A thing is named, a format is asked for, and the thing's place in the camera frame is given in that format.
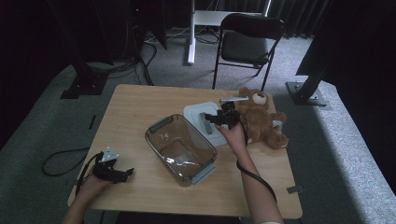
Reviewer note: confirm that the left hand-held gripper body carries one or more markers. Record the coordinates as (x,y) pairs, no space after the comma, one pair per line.
(107,165)

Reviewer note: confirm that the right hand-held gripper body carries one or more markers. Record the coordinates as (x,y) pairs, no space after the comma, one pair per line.
(229,116)

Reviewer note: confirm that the brown teddy bear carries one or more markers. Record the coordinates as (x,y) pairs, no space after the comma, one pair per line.
(260,121)

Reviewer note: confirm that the person's right hand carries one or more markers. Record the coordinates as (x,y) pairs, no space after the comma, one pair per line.
(235,137)

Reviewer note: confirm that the person's left hand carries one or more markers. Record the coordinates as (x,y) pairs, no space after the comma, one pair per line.
(93,186)

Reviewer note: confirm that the black tape strip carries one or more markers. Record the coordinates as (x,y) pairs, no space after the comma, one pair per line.
(92,122)

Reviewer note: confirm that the black folding chair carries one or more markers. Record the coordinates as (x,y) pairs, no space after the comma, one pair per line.
(246,46)

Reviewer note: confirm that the black metal stand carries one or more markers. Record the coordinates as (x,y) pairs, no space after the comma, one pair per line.
(306,93)
(84,84)

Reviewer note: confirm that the grey tape piece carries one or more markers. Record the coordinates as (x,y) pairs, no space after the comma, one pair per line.
(294,189)

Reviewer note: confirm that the dark curtain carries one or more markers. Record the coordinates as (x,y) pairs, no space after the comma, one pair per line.
(358,62)

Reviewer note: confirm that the white desk frame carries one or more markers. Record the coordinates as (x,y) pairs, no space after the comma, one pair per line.
(193,31)

